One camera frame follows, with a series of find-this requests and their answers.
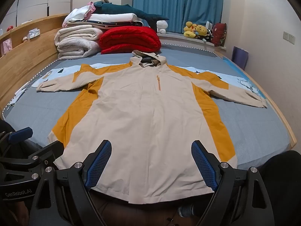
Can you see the grey ribbed slipper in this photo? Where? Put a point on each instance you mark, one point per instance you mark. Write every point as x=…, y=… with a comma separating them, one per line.
x=188, y=210

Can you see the wooden headboard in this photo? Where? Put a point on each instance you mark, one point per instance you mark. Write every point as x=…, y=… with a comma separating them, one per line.
x=28, y=58

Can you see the pink cloth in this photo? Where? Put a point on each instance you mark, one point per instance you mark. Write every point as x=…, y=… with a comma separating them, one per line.
x=91, y=7

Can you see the pink card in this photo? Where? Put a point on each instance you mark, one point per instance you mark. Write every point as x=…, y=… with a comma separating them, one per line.
x=6, y=46

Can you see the white window sill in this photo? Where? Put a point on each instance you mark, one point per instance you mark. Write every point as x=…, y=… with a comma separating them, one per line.
x=174, y=35

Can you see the folded cream fleece blanket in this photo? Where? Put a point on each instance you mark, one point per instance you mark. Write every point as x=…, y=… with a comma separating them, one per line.
x=77, y=34
x=75, y=50

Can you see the bed with grey sheet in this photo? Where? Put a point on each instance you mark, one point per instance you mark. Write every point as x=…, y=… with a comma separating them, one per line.
x=247, y=127

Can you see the folded red blanket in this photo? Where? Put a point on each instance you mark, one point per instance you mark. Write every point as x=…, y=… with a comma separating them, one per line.
x=131, y=38

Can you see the white cloth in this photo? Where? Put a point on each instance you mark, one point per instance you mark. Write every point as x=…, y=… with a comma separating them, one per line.
x=20, y=94

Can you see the white tissue pack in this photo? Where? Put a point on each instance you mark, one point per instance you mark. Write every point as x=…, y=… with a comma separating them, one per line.
x=34, y=33

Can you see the white plush toy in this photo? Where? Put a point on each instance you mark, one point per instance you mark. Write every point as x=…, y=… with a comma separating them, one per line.
x=161, y=26

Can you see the beige and orange hooded jacket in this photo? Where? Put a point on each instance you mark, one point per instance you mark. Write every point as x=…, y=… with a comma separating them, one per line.
x=145, y=122

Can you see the person's dark trousers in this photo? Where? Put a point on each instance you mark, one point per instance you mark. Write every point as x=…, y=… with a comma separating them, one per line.
x=282, y=181

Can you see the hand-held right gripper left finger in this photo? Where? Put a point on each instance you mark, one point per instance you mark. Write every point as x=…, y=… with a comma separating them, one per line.
x=101, y=162

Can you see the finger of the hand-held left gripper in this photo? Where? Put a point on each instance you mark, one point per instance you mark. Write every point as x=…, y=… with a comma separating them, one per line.
x=49, y=150
x=21, y=133

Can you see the brown plush toy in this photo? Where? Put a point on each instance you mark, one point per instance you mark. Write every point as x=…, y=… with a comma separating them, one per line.
x=105, y=0

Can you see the yellow bear plush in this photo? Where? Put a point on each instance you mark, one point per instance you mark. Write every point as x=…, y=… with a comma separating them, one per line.
x=201, y=31

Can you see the blue curtain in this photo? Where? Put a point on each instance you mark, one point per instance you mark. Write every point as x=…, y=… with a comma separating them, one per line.
x=174, y=2

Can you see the teal shark plush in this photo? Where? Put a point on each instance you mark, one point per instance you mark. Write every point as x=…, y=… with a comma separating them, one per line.
x=122, y=8

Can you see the yellow duck plush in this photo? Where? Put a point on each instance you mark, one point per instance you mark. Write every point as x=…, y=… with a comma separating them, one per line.
x=189, y=29

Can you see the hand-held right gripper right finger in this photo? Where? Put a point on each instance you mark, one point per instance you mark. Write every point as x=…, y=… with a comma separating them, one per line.
x=204, y=164

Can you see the wall switch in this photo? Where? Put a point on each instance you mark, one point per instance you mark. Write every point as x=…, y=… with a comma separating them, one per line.
x=285, y=35
x=292, y=39

